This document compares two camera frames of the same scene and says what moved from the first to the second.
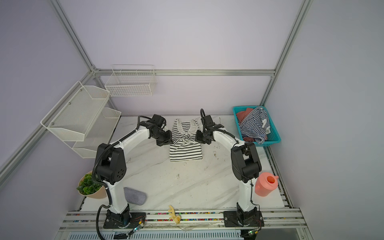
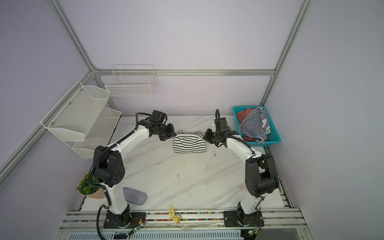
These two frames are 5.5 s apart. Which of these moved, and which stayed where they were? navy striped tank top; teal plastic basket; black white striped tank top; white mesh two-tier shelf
Moved: black white striped tank top
Stayed: navy striped tank top; white mesh two-tier shelf; teal plastic basket
